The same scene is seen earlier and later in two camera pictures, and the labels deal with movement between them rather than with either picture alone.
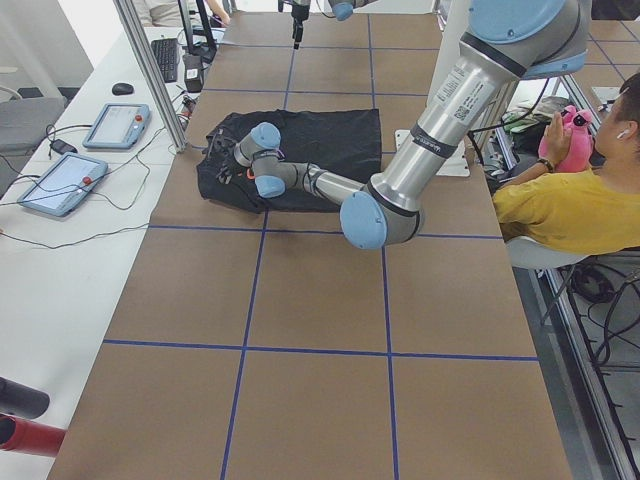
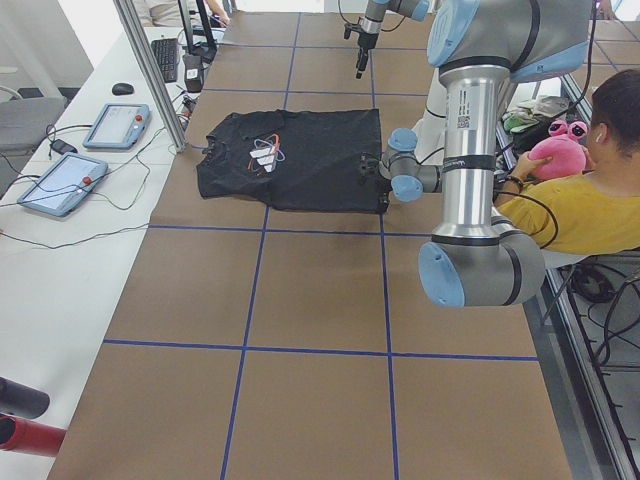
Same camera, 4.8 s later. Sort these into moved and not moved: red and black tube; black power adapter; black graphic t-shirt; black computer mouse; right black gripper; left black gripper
Moved: left black gripper; right black gripper
Not moved: black graphic t-shirt; black computer mouse; black power adapter; red and black tube
